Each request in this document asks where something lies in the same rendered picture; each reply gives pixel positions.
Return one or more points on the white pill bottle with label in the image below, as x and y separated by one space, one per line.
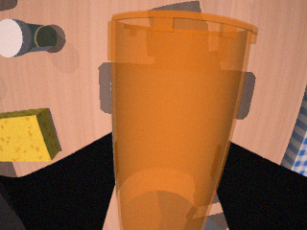
18 38

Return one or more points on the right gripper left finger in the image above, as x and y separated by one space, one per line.
71 194

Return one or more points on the translucent orange pill bottle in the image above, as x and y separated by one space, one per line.
177 79

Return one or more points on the yellow sponge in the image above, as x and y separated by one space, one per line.
27 136

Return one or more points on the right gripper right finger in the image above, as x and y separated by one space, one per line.
258 194

